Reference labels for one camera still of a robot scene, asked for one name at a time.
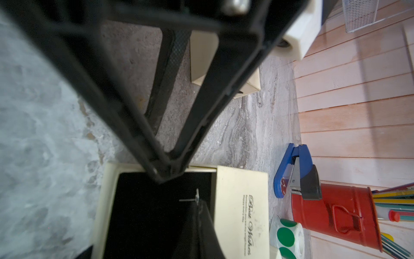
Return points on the small cream jewelry box front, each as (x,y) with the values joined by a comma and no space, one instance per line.
(203,47)

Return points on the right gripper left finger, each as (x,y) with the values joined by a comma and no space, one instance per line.
(188,244)

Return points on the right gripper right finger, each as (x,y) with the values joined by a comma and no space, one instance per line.
(209,247)

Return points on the pens in cup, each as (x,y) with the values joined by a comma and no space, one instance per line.
(395,205)

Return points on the silver star earring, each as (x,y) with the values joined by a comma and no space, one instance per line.
(191,201)

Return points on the blue stapler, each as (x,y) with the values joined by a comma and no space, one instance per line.
(297,174)

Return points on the green sticker roll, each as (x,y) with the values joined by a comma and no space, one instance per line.
(288,237)

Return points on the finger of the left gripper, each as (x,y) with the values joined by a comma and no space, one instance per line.
(173,46)
(69,34)

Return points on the white wire wall shelf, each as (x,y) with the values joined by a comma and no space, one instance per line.
(361,14)

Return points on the red pen holder cup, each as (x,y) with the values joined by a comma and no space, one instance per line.
(344,212)

